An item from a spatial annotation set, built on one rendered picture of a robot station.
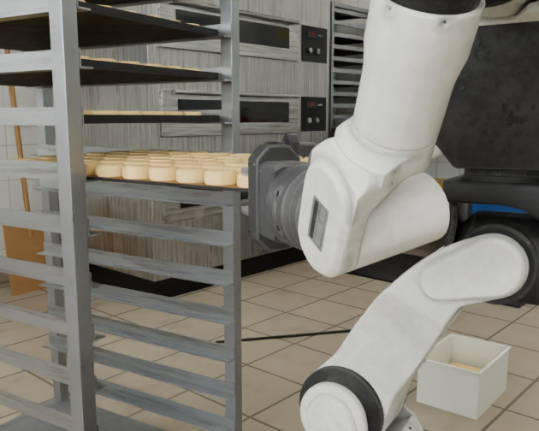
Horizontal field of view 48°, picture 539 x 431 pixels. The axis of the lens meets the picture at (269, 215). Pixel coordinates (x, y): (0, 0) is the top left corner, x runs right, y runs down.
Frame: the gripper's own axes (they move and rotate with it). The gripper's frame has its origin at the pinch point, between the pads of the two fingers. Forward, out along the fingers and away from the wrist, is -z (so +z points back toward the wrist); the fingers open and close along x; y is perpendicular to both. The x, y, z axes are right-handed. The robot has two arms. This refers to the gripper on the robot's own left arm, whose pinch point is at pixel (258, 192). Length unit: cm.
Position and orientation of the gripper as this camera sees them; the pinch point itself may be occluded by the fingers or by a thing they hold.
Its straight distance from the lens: 73.5
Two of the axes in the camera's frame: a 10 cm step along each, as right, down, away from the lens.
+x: 0.0, -9.9, -1.7
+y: -9.0, 0.7, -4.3
